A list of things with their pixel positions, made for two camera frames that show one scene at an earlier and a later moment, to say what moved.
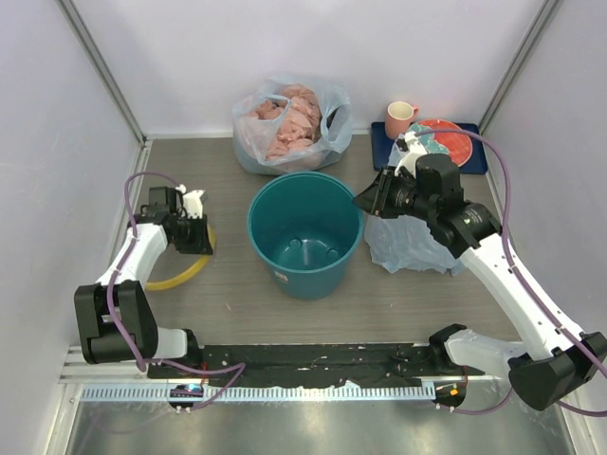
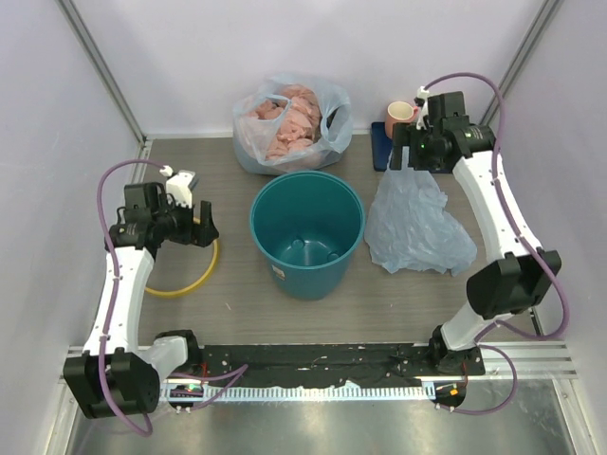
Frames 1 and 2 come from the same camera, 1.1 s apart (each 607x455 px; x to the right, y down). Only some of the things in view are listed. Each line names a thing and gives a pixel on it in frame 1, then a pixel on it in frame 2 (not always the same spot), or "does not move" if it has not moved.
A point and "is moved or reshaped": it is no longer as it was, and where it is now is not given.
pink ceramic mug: [398, 117] does not move
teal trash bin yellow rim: [305, 227] does not move
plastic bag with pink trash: [290, 127] does not move
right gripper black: [377, 200] → [404, 134]
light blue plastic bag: [407, 243] does not move
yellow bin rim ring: [199, 266] is moved or reshaped
